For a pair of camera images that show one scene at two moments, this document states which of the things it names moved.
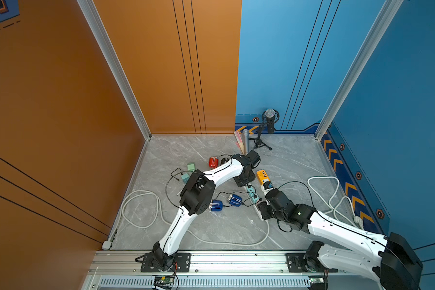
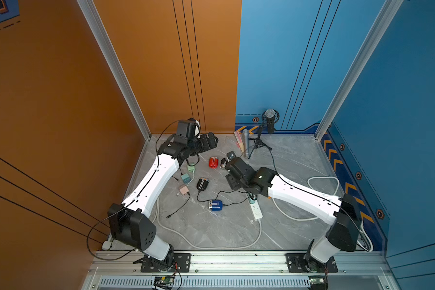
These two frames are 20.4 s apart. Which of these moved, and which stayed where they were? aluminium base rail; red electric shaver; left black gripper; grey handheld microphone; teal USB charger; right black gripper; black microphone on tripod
Moved: right black gripper; left black gripper
Stayed: aluminium base rail; black microphone on tripod; red electric shaver; grey handheld microphone; teal USB charger
